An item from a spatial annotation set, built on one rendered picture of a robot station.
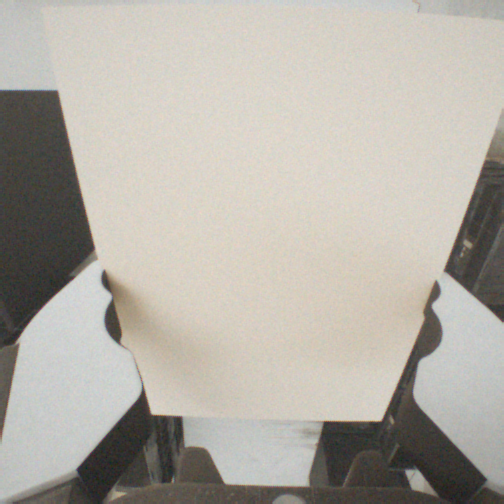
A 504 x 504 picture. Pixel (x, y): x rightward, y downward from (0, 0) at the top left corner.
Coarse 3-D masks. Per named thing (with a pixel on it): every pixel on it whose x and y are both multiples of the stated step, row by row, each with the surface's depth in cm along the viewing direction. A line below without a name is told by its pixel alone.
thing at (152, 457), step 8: (0, 344) 42; (8, 344) 43; (152, 432) 51; (152, 440) 51; (144, 448) 51; (152, 448) 52; (152, 456) 52; (152, 464) 54; (160, 472) 59; (152, 480) 57; (160, 480) 59; (120, 488) 60; (128, 488) 60; (136, 488) 59
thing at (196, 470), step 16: (192, 448) 5; (192, 464) 5; (208, 464) 5; (352, 464) 5; (368, 464) 5; (384, 464) 5; (176, 480) 5; (192, 480) 5; (208, 480) 5; (352, 480) 5; (368, 480) 5; (384, 480) 5; (128, 496) 4; (144, 496) 4; (160, 496) 4; (176, 496) 4; (192, 496) 4; (208, 496) 4; (224, 496) 4; (240, 496) 4; (256, 496) 4; (272, 496) 4; (288, 496) 4; (304, 496) 4; (320, 496) 4; (336, 496) 4; (352, 496) 4; (368, 496) 4; (384, 496) 4; (400, 496) 4; (416, 496) 4; (432, 496) 4
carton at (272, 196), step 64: (64, 64) 7; (128, 64) 7; (192, 64) 7; (256, 64) 7; (320, 64) 7; (384, 64) 7; (448, 64) 7; (128, 128) 8; (192, 128) 8; (256, 128) 8; (320, 128) 8; (384, 128) 8; (448, 128) 8; (128, 192) 9; (192, 192) 9; (256, 192) 9; (320, 192) 9; (384, 192) 9; (448, 192) 9; (128, 256) 10; (192, 256) 10; (256, 256) 10; (320, 256) 10; (384, 256) 10; (448, 256) 10; (128, 320) 11; (192, 320) 11; (256, 320) 11; (320, 320) 11; (384, 320) 11; (192, 384) 13; (256, 384) 13; (320, 384) 13; (384, 384) 13
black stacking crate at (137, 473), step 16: (0, 320) 48; (0, 336) 45; (16, 336) 46; (160, 416) 58; (160, 432) 59; (160, 448) 60; (144, 464) 63; (160, 464) 61; (128, 480) 60; (144, 480) 61
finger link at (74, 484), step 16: (0, 352) 7; (16, 352) 7; (0, 368) 6; (0, 384) 6; (0, 400) 6; (0, 416) 5; (0, 432) 5; (32, 496) 4; (48, 496) 4; (64, 496) 4; (80, 496) 5
